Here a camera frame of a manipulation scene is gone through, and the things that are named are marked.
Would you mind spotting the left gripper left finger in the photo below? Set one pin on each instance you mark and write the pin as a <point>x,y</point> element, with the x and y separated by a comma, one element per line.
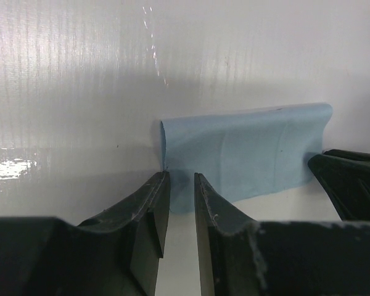
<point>116,252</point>

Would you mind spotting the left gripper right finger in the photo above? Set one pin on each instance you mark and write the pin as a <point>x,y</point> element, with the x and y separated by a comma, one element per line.
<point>241,256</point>

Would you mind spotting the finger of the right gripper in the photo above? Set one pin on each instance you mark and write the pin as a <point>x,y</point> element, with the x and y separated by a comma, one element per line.
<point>345,177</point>

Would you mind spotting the blue cleaning cloth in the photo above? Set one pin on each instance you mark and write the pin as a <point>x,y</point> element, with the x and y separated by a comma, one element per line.
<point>242,155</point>

